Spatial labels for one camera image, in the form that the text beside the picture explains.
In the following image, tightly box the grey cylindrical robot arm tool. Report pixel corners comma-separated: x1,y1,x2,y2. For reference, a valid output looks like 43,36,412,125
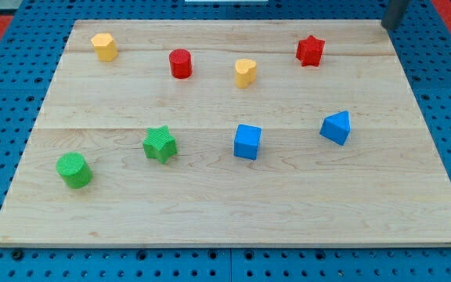
381,0,410,31

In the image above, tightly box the blue triangle block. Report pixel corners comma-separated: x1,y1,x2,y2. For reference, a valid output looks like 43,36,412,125
319,110,351,146

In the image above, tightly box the light wooden board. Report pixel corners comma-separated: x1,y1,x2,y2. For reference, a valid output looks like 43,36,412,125
0,20,451,248

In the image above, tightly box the blue cube block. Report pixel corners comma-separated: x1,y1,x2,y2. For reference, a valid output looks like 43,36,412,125
233,124,262,160

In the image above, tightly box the green star block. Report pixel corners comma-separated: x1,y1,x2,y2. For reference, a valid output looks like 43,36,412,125
143,125,178,164

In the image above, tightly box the yellow heart block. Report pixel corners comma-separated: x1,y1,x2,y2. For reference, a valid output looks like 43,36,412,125
235,59,257,89

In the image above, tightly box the red cylinder block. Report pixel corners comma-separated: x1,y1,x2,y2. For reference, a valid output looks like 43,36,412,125
168,49,193,79

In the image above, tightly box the red star block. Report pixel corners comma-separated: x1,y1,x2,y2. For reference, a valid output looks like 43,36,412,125
295,35,326,67

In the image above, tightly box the yellow hexagon block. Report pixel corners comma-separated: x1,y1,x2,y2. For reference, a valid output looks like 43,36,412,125
91,33,118,62

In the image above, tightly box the green cylinder block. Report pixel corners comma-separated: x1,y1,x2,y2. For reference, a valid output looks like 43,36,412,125
56,152,92,189

